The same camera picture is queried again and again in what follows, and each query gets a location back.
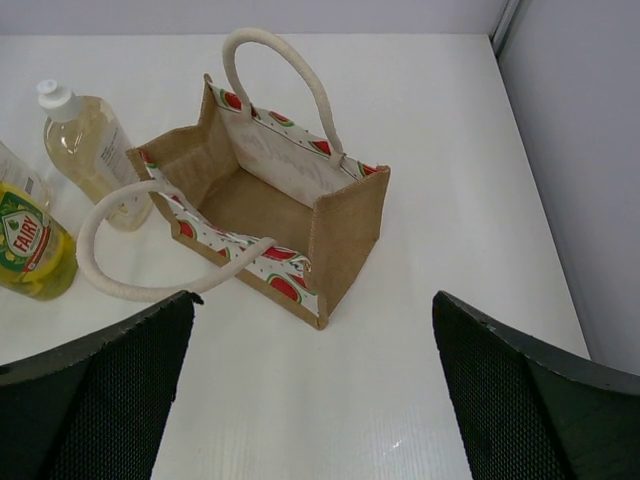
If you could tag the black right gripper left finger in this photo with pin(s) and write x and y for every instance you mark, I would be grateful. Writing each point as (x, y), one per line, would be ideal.
(96, 407)

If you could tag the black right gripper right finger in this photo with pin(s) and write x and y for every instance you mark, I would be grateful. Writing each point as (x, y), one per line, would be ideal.
(526, 409)

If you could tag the yellow dish soap red cap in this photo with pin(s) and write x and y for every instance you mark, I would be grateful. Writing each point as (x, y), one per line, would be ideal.
(37, 253)

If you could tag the amber bottle white cap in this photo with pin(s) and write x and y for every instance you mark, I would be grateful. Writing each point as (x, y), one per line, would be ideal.
(85, 141)
(18, 173)

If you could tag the jute watermelon canvas bag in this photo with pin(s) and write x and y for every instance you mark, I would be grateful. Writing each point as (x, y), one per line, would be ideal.
(287, 212)

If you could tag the aluminium rail frame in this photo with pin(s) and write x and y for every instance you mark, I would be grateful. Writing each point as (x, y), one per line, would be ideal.
(508, 21)

